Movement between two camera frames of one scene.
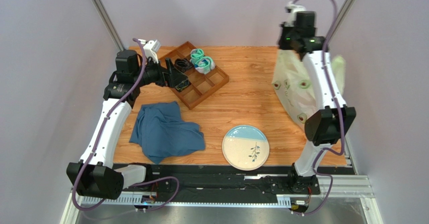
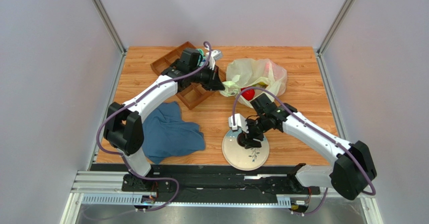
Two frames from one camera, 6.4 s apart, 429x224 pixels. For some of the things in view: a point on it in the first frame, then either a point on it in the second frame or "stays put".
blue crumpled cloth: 161,133 stays put
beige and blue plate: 245,147 stays put
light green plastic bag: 293,85 to 242,74
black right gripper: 299,54 to 252,132
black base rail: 229,179 stays put
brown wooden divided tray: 202,85 stays put
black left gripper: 175,77 to 213,83
